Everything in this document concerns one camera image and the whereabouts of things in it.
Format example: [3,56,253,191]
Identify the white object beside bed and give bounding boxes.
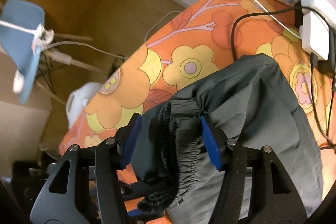
[66,82,102,129]

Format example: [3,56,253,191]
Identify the black cable with switch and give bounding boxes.
[231,0,336,151]

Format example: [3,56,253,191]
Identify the dark green pants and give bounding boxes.
[131,53,324,224]

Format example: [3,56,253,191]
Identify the white clip lamp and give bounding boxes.
[1,22,126,94]

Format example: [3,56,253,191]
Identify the white charging cable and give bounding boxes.
[196,0,302,41]

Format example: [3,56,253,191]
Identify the blue phone in clamp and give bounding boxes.
[1,0,45,105]

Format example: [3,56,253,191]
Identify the white charger block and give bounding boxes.
[300,11,329,61]

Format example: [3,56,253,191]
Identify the orange floral bedsheet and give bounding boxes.
[58,0,336,224]

